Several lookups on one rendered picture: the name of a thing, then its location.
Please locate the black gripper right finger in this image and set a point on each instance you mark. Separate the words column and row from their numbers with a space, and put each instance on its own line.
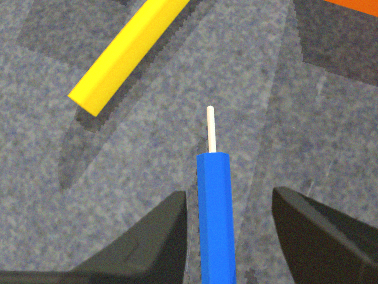
column 322, row 245

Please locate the blue and white stylus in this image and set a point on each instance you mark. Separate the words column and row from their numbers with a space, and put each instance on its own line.
column 215, row 212

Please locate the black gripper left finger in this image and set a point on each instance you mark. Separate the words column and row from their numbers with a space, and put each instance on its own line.
column 153, row 251

